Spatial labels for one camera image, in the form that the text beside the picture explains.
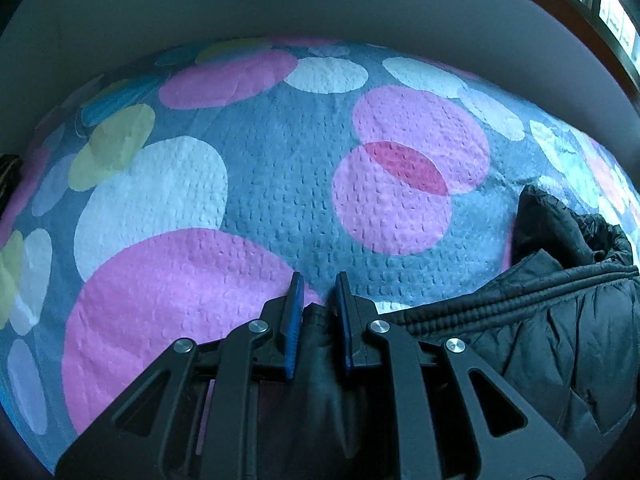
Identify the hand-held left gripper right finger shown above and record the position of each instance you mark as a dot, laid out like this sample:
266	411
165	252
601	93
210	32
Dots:
344	317

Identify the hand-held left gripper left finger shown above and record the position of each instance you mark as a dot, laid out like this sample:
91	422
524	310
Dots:
294	317

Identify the black quilted jacket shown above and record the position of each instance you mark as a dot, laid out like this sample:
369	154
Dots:
545	320

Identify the circle patterned bed blanket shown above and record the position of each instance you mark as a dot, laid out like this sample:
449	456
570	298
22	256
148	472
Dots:
280	170

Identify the striped pillow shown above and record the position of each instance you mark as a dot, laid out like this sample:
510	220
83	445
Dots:
7	177

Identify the wooden framed window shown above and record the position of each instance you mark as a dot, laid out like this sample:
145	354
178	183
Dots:
595	5

